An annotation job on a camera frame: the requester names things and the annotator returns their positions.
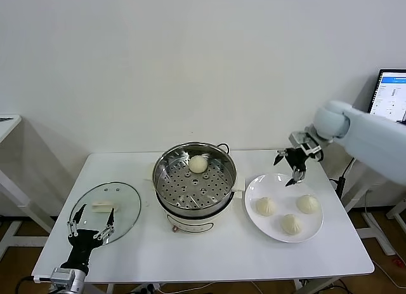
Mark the white electric cooker base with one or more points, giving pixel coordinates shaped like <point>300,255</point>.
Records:
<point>190,225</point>

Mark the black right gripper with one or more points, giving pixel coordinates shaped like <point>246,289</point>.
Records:
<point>297,157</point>

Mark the white round plate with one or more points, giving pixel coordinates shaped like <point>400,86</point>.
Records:
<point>263,227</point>

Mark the white side table with laptop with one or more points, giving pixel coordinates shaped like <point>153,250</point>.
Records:
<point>356,200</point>

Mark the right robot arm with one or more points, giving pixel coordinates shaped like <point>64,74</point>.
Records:
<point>364,129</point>

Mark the white power strip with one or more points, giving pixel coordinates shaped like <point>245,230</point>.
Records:
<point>149,287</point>

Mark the stainless steel steamer basket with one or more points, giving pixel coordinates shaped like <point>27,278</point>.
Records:
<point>196,198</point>

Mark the white steamed baozi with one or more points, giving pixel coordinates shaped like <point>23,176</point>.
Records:
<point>198,164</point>
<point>266,206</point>
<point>307,204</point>
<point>291,224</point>

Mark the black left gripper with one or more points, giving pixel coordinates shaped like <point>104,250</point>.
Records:
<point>82,243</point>

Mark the thin pen-like tool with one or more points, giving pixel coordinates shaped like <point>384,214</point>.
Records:
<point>6,118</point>

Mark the white side table with tool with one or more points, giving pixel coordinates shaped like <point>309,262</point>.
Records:
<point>12,125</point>

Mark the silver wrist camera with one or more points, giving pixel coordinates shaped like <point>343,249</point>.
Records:
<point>63,275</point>
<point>299,140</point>

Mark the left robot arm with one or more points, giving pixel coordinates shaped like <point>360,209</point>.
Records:
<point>78,283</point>

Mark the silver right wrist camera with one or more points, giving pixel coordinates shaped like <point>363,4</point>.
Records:
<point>299,140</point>

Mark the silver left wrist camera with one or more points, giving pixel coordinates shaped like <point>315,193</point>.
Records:
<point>63,275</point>

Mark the grey open laptop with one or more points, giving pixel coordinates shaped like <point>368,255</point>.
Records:
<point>390,97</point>

